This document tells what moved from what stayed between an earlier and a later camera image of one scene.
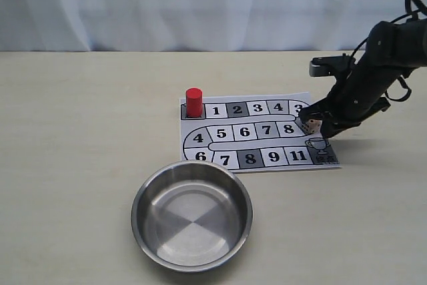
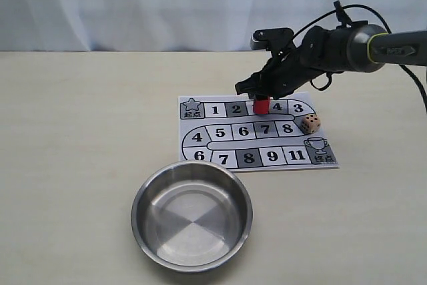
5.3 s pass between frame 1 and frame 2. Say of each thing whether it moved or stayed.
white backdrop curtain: stayed
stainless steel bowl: stayed
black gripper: moved
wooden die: stayed
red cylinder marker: moved
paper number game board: stayed
